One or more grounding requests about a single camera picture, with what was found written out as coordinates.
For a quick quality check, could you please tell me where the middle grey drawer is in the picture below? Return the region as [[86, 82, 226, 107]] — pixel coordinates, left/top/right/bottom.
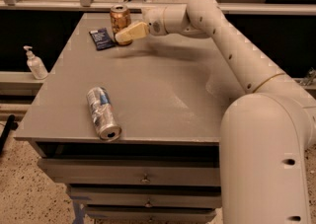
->
[[67, 187, 222, 208]]

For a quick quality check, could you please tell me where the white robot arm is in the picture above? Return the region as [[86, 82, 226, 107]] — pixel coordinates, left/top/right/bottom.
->
[[116, 0, 316, 224]]

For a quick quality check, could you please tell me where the blue rxbar blueberry wrapper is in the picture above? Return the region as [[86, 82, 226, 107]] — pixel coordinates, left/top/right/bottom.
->
[[89, 28, 116, 51]]

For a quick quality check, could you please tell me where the silver blue energy drink can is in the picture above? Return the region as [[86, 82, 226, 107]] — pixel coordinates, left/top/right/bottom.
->
[[86, 87, 121, 141]]

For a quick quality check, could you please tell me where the bottom grey drawer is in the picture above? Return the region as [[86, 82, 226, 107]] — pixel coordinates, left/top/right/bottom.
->
[[85, 206, 216, 224]]

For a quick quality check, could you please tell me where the black bar on floor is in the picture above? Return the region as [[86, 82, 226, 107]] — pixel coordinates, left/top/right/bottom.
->
[[0, 114, 18, 154]]

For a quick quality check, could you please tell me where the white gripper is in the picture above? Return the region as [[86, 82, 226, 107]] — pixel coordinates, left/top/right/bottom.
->
[[115, 7, 168, 43]]

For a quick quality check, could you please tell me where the top grey drawer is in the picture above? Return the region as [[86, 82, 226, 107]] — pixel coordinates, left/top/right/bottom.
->
[[38, 159, 220, 187]]

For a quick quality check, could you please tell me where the grey drawer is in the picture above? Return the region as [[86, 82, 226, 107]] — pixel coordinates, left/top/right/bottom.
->
[[38, 159, 220, 187], [85, 206, 216, 224], [67, 187, 222, 208]]

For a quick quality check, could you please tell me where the orange soda can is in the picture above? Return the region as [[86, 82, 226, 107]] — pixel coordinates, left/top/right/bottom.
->
[[110, 4, 131, 35]]

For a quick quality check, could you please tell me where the white pump sanitizer bottle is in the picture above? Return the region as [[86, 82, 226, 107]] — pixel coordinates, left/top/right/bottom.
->
[[24, 45, 48, 80]]

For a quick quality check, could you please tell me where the grey drawer cabinet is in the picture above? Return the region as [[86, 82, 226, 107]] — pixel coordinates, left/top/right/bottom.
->
[[14, 12, 246, 224]]

